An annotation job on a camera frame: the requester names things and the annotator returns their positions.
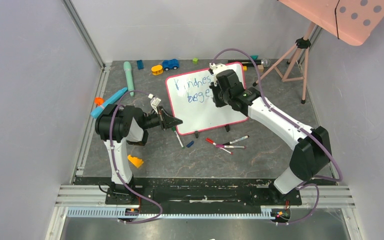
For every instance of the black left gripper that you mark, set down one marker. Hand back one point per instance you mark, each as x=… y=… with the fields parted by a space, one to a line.
x=167 y=121

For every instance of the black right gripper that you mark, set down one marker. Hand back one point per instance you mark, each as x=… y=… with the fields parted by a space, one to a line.
x=219 y=96

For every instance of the pink framed whiteboard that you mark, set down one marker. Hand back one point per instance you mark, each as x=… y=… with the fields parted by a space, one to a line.
x=191 y=101

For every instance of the blue marker cap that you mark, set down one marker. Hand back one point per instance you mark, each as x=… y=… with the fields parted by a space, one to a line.
x=190 y=144

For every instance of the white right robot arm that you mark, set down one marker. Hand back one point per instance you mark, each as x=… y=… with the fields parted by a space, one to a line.
x=310 y=146

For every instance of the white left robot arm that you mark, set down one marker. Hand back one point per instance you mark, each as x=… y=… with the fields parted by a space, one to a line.
x=119 y=127

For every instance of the green capped marker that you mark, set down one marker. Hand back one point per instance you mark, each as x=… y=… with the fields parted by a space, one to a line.
x=178 y=137

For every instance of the wooden cube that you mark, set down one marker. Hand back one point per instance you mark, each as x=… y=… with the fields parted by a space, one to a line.
x=261 y=68

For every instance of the small green block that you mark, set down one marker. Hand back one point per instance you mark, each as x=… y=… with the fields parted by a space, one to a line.
x=195 y=60

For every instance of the red capped marker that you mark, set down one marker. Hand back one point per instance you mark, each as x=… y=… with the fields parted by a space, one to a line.
x=217 y=146

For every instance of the black capped marker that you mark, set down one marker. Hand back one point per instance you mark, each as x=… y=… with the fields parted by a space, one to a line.
x=236 y=140

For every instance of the orange wedge block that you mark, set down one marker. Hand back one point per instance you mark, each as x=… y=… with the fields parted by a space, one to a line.
x=137 y=162

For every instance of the yellow oval toy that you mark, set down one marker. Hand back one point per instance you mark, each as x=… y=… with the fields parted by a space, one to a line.
x=157 y=69

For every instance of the purple capped marker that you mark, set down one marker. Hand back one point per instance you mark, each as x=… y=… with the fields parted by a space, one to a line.
x=232 y=146

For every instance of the blue toy car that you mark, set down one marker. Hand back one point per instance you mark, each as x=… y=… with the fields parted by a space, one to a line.
x=172 y=64

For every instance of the dark blue block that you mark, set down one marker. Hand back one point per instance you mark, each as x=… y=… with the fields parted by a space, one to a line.
x=140 y=64

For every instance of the teal toy microphone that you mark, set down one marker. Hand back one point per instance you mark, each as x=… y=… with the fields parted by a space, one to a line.
x=127 y=67

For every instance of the pink tripod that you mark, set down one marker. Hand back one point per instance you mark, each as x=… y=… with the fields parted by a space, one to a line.
x=301 y=46

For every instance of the large light blue marker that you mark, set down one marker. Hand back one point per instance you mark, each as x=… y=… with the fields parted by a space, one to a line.
x=111 y=100

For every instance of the small orange toy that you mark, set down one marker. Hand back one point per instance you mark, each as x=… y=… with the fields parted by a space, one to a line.
x=99 y=101

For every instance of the pink perforated panel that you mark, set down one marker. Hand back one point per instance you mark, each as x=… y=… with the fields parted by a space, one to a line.
x=351 y=21

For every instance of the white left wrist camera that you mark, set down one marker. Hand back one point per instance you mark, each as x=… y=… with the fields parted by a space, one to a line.
x=154 y=102

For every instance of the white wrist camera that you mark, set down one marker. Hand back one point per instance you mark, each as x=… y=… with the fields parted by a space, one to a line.
x=154 y=102
x=215 y=69

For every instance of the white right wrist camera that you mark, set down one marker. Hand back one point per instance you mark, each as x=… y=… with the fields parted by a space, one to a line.
x=215 y=69

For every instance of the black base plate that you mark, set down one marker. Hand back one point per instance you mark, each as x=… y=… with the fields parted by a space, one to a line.
x=201 y=195

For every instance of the white toothed cable rail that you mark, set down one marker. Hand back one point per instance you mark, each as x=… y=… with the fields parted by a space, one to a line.
x=123 y=213

